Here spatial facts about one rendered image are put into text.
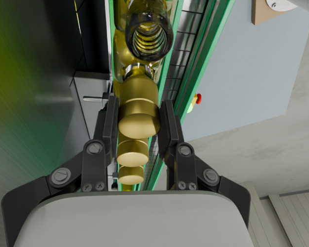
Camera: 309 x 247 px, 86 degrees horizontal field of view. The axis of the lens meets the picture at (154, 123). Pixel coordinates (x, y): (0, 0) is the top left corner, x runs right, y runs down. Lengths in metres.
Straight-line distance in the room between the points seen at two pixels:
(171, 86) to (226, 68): 0.46
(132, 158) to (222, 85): 0.81
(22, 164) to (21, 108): 0.06
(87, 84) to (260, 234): 4.92
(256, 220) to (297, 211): 2.63
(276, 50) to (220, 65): 0.23
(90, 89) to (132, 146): 0.34
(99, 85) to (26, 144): 0.28
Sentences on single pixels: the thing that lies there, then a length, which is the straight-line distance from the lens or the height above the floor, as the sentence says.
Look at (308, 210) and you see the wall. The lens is 7.60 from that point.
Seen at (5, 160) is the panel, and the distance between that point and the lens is 0.21.
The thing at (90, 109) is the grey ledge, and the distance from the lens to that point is 0.54.
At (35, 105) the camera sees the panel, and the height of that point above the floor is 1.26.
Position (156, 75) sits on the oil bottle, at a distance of 0.19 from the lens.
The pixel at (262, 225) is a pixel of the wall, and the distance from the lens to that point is 5.11.
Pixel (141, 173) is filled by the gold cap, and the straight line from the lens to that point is 0.22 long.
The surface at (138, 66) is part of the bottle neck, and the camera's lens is 0.17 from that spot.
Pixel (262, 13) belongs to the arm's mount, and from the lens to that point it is 0.79.
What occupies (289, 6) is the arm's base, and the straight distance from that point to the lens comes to 0.82.
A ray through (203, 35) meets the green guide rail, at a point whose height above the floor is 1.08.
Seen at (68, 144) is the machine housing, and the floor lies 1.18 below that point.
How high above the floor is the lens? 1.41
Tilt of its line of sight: 39 degrees down
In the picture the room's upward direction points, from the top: 175 degrees clockwise
